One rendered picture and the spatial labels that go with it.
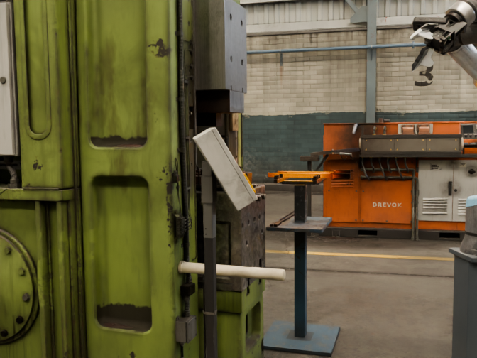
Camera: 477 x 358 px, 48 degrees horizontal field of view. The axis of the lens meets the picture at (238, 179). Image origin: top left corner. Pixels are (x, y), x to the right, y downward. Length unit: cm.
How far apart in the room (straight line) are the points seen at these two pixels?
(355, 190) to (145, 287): 400
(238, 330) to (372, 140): 371
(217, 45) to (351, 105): 780
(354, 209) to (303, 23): 515
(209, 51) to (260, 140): 792
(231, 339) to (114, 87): 123
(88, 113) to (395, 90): 818
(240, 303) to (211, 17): 127
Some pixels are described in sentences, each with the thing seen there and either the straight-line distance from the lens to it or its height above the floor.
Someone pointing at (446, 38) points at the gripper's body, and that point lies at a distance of 193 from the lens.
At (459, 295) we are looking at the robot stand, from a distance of 285.
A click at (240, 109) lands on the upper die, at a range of 254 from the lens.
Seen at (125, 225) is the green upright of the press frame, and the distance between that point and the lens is 238.
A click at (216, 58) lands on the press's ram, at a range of 240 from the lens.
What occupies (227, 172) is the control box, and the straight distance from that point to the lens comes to 179.
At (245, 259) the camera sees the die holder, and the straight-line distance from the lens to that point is 247.
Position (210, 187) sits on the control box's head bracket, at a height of 99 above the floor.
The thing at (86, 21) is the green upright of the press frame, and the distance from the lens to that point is 242.
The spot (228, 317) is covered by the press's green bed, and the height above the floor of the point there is 34.
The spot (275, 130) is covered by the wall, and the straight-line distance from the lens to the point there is 1023.
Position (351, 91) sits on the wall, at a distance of 1011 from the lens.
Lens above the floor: 119
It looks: 5 degrees down
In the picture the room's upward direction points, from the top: 1 degrees counter-clockwise
